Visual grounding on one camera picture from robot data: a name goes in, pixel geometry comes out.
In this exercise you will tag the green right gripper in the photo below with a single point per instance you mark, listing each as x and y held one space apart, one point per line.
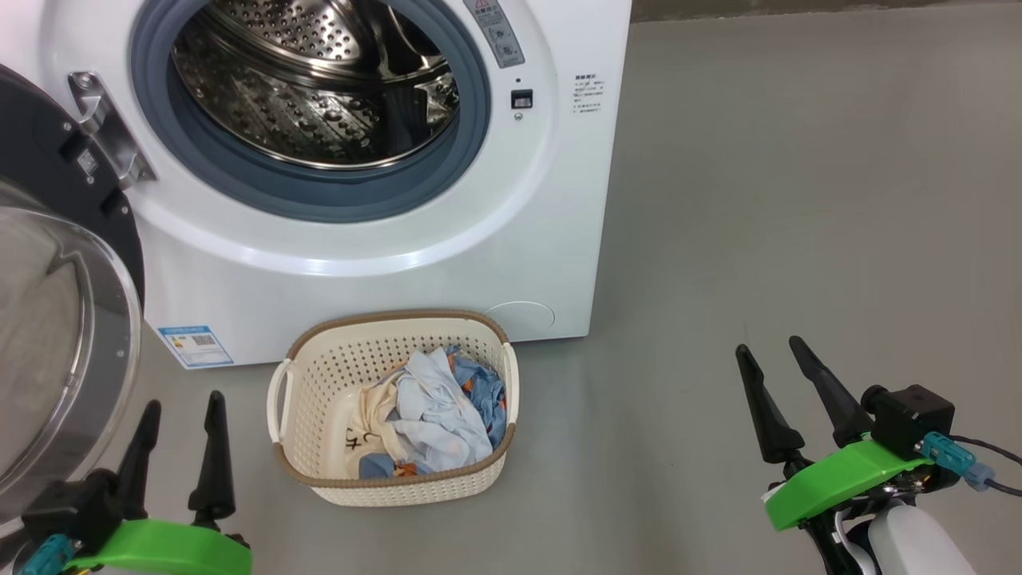
846 479

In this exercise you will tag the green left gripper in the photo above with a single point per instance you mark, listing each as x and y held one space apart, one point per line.
160 551

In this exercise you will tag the washing machine glass door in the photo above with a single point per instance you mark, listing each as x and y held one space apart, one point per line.
48 319

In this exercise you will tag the pile of mixed clothes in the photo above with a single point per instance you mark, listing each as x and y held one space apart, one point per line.
375 415

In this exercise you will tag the light blue garment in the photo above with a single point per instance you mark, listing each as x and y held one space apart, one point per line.
431 407

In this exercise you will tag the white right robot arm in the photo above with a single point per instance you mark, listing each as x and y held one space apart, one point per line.
910 543

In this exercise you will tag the metal door hinge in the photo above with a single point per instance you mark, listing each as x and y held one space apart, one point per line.
112 136

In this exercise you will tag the white front-load washing machine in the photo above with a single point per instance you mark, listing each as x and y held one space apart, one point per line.
479 255

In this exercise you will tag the washing machine drum with laundry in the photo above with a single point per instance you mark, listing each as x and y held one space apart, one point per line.
279 104

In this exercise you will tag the black door latch slot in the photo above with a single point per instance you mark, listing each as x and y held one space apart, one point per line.
521 98

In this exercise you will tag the blue energy label sticker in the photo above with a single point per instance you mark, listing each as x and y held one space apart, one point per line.
196 346

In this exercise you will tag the cream perforated laundry basket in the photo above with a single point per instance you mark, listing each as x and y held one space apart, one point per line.
335 367

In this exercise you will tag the round drain filter cover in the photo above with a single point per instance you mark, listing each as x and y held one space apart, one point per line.
527 315

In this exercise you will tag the grey warning sticker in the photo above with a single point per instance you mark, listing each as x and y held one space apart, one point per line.
497 32

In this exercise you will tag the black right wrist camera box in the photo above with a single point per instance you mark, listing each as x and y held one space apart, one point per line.
910 419

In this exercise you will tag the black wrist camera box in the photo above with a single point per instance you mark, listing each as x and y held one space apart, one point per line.
64 511
910 419

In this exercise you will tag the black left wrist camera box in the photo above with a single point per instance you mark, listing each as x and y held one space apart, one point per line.
64 511

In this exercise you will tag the teal right camera connector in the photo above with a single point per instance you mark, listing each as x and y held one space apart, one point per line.
950 457

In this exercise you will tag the teal camera connector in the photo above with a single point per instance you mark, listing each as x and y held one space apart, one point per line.
48 557
950 457

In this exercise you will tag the teal left camera connector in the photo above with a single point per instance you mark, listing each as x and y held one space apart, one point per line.
48 557

